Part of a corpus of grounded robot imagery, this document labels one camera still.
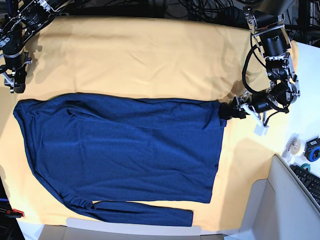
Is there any white cardboard box right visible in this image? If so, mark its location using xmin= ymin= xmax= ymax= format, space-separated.
xmin=237 ymin=154 xmax=320 ymax=240

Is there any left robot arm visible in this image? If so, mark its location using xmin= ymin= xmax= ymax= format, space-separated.
xmin=218 ymin=0 xmax=301 ymax=128

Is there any red clamp bottom left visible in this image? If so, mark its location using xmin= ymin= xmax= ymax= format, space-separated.
xmin=5 ymin=209 xmax=25 ymax=219

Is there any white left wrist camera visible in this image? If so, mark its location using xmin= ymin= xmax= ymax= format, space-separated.
xmin=254 ymin=124 xmax=269 ymax=137

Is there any clear tape roll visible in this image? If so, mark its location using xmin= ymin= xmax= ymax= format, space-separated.
xmin=281 ymin=134 xmax=306 ymax=161

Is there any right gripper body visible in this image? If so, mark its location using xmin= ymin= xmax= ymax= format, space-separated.
xmin=0 ymin=51 xmax=32 ymax=87

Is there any black keyboard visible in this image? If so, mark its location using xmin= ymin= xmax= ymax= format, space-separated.
xmin=289 ymin=164 xmax=320 ymax=212

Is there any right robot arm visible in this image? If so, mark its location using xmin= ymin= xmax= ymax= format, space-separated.
xmin=0 ymin=0 xmax=70 ymax=94

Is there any green tape roll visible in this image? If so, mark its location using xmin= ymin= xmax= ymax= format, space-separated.
xmin=300 ymin=163 xmax=311 ymax=172

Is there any blue tape measure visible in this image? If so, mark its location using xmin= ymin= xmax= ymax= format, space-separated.
xmin=303 ymin=137 xmax=320 ymax=162

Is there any blue long-sleeve shirt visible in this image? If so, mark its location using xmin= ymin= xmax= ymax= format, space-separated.
xmin=13 ymin=93 xmax=226 ymax=227

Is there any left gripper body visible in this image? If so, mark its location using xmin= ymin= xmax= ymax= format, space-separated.
xmin=233 ymin=90 xmax=272 ymax=125

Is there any yellow table cloth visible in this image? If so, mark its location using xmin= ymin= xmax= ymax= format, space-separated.
xmin=0 ymin=16 xmax=290 ymax=232

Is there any black cable bundle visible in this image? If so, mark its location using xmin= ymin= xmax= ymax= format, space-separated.
xmin=149 ymin=0 xmax=251 ymax=28

